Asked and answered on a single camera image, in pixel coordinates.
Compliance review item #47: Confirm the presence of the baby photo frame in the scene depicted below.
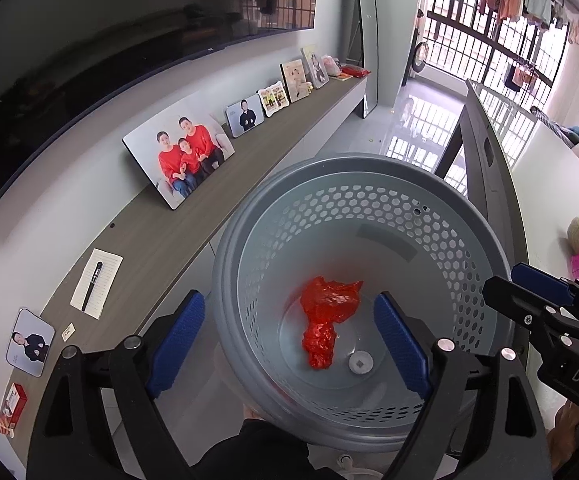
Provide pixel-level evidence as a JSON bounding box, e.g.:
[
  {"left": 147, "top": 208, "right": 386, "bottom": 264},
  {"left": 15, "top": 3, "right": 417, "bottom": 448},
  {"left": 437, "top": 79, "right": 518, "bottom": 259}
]
[{"left": 281, "top": 58, "right": 310, "bottom": 103}]

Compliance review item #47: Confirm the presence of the large family photo frame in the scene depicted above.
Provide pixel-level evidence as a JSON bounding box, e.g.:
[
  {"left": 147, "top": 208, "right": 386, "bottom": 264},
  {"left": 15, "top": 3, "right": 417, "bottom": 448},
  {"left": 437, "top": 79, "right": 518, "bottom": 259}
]
[{"left": 122, "top": 92, "right": 235, "bottom": 209}]

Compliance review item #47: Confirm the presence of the leaning floor mirror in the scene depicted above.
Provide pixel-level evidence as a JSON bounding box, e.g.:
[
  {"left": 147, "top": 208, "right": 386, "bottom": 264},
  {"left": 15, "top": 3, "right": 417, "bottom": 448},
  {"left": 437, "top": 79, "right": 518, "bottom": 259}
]
[{"left": 358, "top": 0, "right": 378, "bottom": 118}]

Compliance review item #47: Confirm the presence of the grey perforated trash basket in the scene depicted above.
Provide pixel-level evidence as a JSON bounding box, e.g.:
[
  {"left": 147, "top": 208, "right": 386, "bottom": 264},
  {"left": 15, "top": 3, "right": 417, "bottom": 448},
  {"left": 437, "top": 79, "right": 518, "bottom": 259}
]
[{"left": 210, "top": 153, "right": 519, "bottom": 455}]

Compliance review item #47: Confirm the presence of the red plastic bag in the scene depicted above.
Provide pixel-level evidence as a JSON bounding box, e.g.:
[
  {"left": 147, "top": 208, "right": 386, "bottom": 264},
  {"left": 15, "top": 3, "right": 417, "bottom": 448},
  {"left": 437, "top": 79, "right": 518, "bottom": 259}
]
[{"left": 300, "top": 276, "right": 363, "bottom": 370}]

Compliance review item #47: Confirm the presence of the man portrait photo frame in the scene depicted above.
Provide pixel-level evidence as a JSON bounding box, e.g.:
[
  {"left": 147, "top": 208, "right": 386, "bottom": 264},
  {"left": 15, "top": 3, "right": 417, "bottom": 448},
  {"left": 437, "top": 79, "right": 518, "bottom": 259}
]
[{"left": 226, "top": 94, "right": 265, "bottom": 139}]

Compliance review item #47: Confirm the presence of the black pen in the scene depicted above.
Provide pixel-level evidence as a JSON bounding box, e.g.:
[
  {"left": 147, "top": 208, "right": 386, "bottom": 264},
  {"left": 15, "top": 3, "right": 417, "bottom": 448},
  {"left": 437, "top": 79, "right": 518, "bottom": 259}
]
[{"left": 80, "top": 261, "right": 103, "bottom": 312}]

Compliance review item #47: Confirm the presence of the white paper sheet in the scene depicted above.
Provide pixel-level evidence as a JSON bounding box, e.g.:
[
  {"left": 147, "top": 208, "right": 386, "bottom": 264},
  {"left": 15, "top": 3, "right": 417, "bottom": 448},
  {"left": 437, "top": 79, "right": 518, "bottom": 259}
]
[{"left": 69, "top": 248, "right": 122, "bottom": 320}]

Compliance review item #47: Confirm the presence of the red item on console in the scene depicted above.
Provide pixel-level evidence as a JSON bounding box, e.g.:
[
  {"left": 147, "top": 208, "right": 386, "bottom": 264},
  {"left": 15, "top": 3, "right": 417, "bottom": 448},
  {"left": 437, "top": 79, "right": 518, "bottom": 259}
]
[{"left": 340, "top": 65, "right": 371, "bottom": 78}]

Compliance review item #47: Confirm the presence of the right hand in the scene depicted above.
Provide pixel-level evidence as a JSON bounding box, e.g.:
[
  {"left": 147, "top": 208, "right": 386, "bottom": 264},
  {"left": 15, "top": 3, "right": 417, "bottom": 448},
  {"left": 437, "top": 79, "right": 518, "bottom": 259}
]
[{"left": 547, "top": 401, "right": 579, "bottom": 479}]

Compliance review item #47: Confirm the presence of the small man portrait card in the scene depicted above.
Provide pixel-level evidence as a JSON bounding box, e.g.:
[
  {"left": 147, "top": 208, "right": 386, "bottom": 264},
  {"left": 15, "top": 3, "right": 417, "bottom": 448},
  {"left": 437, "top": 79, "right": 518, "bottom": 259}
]
[{"left": 5, "top": 309, "right": 55, "bottom": 377}]

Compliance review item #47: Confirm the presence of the black wall television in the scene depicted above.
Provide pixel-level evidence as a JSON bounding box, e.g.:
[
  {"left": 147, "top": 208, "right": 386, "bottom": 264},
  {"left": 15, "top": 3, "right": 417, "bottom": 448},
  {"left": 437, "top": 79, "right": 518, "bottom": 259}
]
[{"left": 0, "top": 0, "right": 315, "bottom": 198}]

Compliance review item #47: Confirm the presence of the red and white small box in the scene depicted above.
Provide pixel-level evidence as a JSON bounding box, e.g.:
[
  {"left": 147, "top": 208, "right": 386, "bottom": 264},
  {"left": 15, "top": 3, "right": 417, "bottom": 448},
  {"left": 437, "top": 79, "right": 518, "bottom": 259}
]
[{"left": 0, "top": 382, "right": 27, "bottom": 439}]

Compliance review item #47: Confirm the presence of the scalloped colourful photo frame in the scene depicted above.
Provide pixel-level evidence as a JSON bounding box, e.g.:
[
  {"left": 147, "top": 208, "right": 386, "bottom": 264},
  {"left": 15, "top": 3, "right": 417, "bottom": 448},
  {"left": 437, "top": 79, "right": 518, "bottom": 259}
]
[{"left": 257, "top": 81, "right": 290, "bottom": 117}]

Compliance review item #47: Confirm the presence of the pink plush on console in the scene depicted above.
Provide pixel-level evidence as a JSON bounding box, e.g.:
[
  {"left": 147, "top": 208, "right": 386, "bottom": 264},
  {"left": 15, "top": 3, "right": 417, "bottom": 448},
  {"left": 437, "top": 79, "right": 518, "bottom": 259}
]
[{"left": 321, "top": 55, "right": 341, "bottom": 78}]

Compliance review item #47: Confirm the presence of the metal window grille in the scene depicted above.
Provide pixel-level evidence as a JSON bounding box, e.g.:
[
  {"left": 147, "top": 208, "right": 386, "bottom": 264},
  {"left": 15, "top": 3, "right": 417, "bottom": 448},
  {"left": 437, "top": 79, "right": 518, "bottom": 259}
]
[{"left": 419, "top": 0, "right": 569, "bottom": 108}]

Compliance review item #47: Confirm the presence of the grey wooden tv console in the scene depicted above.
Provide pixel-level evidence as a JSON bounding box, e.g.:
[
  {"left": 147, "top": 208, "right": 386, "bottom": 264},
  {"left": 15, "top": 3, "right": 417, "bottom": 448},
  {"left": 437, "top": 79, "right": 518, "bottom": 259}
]
[{"left": 0, "top": 77, "right": 370, "bottom": 466}]

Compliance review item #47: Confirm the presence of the tall leaning photo frame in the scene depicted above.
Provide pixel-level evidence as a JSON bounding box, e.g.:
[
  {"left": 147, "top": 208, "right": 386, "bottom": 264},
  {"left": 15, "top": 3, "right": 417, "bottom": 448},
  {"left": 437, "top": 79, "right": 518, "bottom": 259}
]
[{"left": 301, "top": 44, "right": 329, "bottom": 89}]

